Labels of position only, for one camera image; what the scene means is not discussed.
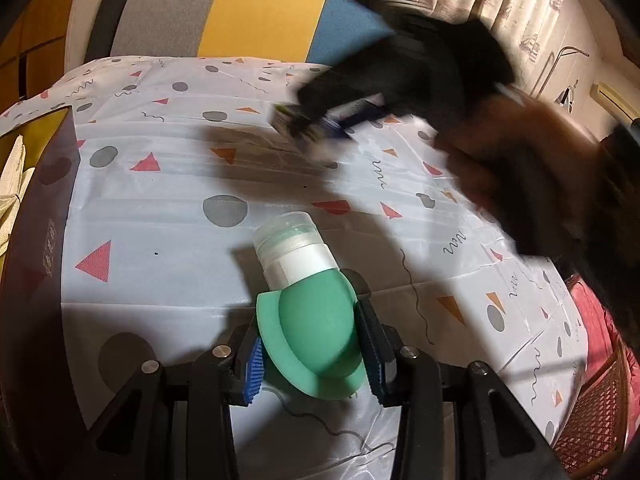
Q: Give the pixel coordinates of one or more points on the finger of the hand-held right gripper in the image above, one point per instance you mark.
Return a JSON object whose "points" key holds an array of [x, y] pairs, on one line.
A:
{"points": [[330, 87], [362, 116]]}

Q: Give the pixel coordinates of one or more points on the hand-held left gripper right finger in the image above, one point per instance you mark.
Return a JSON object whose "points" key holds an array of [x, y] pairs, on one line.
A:
{"points": [[375, 355]]}

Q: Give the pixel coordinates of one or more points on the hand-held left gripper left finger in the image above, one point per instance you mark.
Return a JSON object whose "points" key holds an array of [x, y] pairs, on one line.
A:
{"points": [[252, 370]]}

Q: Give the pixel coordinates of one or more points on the blue tissue packet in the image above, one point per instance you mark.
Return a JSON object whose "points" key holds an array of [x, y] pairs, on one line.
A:
{"points": [[315, 132]]}

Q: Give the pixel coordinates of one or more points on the green silicone bottle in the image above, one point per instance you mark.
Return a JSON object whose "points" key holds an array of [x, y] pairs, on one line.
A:
{"points": [[310, 325]]}

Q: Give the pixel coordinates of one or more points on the gold metal tin box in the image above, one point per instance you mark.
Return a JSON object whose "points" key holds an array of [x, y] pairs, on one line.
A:
{"points": [[45, 220]]}

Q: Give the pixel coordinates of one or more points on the beige cloth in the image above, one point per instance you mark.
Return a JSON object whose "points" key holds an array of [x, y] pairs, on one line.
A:
{"points": [[15, 195]]}

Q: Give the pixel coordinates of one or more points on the person's right hand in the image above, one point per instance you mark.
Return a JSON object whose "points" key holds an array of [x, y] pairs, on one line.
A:
{"points": [[515, 170]]}

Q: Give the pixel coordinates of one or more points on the grey yellow blue chair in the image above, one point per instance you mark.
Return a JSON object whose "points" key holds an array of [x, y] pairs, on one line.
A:
{"points": [[250, 15]]}

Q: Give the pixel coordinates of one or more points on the metal hanger stand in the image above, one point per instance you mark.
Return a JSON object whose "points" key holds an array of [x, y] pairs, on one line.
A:
{"points": [[560, 70]]}

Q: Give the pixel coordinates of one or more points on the white patterned tablecloth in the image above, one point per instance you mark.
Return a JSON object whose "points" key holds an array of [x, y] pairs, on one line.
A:
{"points": [[200, 150]]}

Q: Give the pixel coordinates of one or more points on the white air conditioner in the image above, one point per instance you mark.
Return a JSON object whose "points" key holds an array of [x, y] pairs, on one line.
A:
{"points": [[611, 96]]}

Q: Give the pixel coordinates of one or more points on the red cushion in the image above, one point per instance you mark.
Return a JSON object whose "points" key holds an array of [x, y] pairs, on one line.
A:
{"points": [[595, 320]]}

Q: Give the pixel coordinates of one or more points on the rattan chair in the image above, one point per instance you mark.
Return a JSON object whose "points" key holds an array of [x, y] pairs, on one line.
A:
{"points": [[595, 420]]}

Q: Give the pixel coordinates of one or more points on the black rolled mat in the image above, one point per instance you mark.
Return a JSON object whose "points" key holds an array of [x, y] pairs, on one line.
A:
{"points": [[110, 15]]}

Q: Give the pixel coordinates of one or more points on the wooden wardrobe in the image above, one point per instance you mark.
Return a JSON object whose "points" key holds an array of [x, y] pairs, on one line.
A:
{"points": [[30, 45]]}

